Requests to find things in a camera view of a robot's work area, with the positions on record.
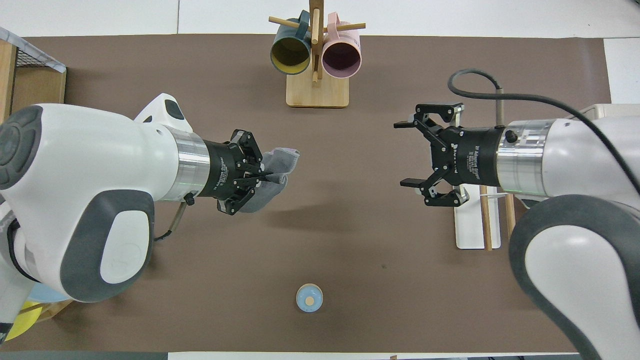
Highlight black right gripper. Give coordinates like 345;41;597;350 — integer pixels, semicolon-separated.
393;103;503;207

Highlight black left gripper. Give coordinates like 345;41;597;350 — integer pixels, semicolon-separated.
202;130;263;216

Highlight purple and grey towel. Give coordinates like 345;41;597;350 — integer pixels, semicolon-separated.
239;147;301;214

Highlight white towel rack wooden bars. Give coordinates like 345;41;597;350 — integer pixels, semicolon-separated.
454;186;517;252

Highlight wooden plate rack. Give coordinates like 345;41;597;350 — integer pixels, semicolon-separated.
20;299;76;322

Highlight wooden mug tree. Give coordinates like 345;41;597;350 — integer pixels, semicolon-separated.
268;0;367;109

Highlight brown table mat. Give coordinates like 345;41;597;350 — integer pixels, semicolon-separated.
0;33;612;353

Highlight dark teal mug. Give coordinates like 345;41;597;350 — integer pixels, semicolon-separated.
270;10;313;76

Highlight pink mug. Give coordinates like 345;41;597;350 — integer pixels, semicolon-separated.
321;12;362;79

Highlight cream toaster oven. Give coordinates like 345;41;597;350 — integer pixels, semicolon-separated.
565;103;640;121

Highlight wooden shelf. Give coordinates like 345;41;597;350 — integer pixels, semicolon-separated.
0;39;67;123

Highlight light blue plate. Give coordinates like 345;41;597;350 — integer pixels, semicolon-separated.
27;282;76;304

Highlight yellow plate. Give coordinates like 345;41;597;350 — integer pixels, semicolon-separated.
4;300;44;343

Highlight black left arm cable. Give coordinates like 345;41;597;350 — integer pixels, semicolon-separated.
155;197;193;243

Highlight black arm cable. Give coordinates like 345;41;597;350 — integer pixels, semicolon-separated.
155;197;193;243
447;68;640;196

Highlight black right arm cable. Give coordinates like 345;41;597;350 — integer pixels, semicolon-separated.
447;68;640;196

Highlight black wire basket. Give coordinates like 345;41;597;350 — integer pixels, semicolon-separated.
12;46;53;68

